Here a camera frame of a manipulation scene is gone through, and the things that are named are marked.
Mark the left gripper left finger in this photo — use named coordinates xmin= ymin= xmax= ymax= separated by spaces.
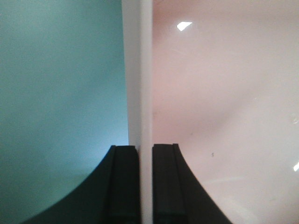
xmin=25 ymin=146 xmax=141 ymax=224

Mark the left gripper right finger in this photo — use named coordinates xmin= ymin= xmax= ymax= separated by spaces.
xmin=152 ymin=144 xmax=230 ymax=224

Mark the pink plastic bin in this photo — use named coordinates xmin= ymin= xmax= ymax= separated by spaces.
xmin=121 ymin=0 xmax=299 ymax=224

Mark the green circular conveyor belt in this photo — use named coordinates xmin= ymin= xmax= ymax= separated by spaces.
xmin=0 ymin=0 xmax=128 ymax=224

